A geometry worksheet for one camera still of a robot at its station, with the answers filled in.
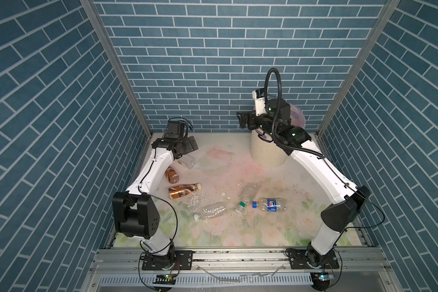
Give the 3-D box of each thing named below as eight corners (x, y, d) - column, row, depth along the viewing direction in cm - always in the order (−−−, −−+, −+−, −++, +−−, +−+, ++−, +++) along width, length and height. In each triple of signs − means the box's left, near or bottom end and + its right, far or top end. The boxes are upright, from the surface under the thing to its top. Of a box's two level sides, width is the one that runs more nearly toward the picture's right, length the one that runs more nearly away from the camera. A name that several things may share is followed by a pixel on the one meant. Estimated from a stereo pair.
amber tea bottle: (171, 201, 92) (169, 197, 88) (170, 192, 95) (168, 187, 91) (202, 193, 95) (201, 188, 91) (200, 184, 98) (199, 179, 94)
